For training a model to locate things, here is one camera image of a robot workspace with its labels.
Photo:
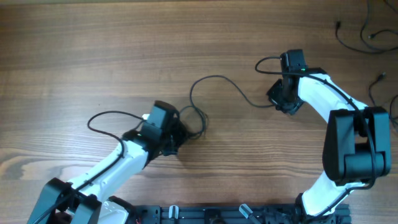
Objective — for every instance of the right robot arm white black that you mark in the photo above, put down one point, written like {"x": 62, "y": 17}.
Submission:
{"x": 357, "y": 147}

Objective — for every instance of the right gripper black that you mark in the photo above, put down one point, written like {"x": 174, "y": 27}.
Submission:
{"x": 272, "y": 95}

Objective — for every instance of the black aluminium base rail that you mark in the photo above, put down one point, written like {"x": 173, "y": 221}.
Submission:
{"x": 268, "y": 214}

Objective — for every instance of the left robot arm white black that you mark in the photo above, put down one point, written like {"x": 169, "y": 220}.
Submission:
{"x": 83, "y": 198}

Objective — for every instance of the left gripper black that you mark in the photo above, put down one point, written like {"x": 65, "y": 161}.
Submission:
{"x": 181, "y": 132}

